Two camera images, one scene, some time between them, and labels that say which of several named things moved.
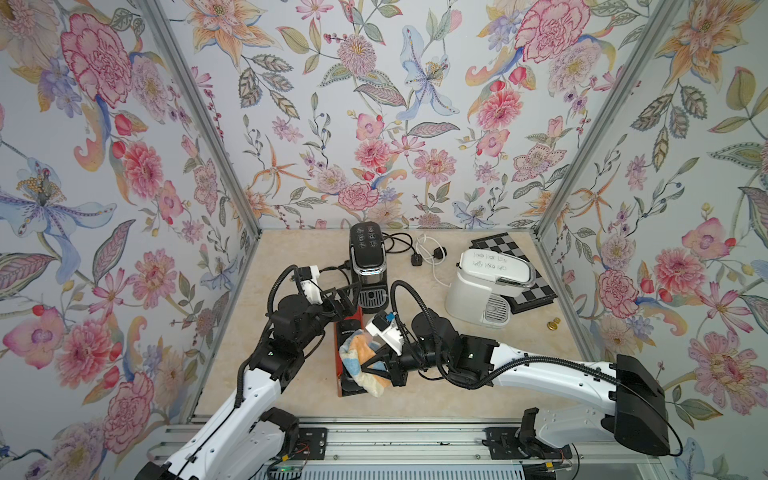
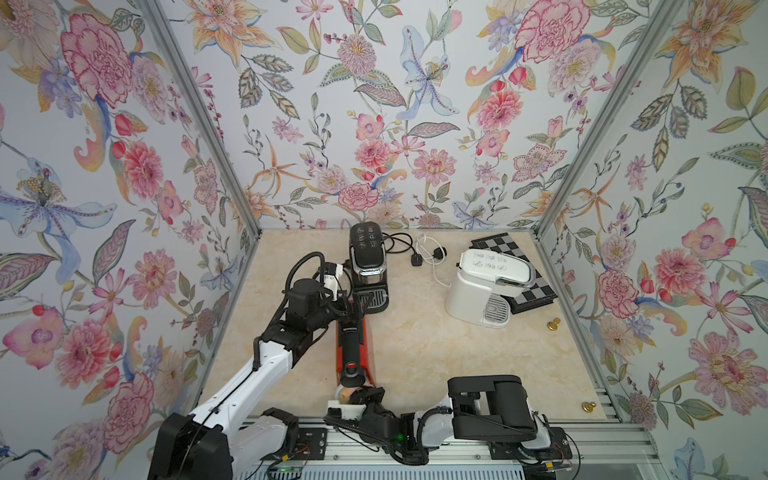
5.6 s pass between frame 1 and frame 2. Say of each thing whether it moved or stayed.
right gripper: moved
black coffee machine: stayed
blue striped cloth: moved
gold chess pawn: stayed
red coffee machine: stayed
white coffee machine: stayed
